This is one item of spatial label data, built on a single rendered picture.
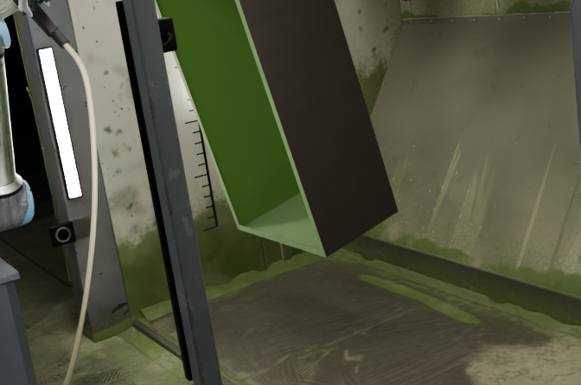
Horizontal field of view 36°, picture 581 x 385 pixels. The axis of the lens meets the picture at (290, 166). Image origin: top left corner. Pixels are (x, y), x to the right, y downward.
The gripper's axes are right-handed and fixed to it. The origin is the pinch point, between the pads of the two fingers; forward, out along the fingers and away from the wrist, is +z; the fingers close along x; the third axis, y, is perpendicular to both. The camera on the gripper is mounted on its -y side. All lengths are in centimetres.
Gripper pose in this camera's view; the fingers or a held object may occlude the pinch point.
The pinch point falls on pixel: (28, 4)
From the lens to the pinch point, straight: 256.5
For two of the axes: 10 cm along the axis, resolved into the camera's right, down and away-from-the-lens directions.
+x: 7.0, -5.8, 4.2
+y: 6.8, 7.1, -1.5
